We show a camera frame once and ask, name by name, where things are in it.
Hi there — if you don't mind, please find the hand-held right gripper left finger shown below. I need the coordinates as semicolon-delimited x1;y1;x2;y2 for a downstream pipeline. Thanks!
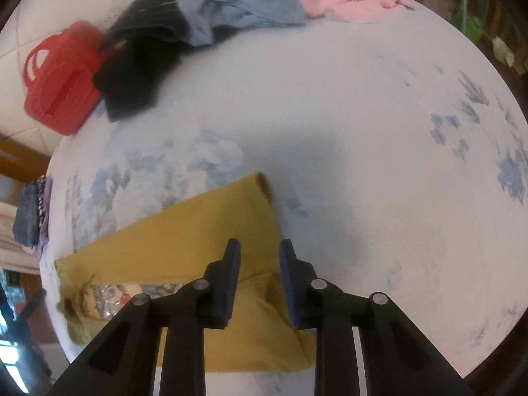
49;238;242;396

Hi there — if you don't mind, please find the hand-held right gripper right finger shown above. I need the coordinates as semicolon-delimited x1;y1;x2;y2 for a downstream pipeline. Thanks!
279;239;477;396

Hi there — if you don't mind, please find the mustard yellow garment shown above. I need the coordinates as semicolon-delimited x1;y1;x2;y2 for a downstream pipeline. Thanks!
54;172;316;374

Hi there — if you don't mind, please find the purple garment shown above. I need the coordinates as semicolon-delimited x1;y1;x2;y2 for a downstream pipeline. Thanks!
35;175;54;262

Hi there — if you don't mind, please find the folded denim blue garment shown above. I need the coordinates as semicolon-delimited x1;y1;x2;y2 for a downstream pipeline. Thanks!
12;181;42;248

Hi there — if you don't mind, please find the red plastic carry case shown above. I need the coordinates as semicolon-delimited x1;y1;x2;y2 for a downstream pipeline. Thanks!
22;20;109;136

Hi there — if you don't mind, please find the light blue garment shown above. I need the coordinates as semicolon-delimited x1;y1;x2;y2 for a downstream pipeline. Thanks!
178;0;308;47

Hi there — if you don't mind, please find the dark grey garment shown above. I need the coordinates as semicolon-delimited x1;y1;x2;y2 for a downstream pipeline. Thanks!
108;0;232;46

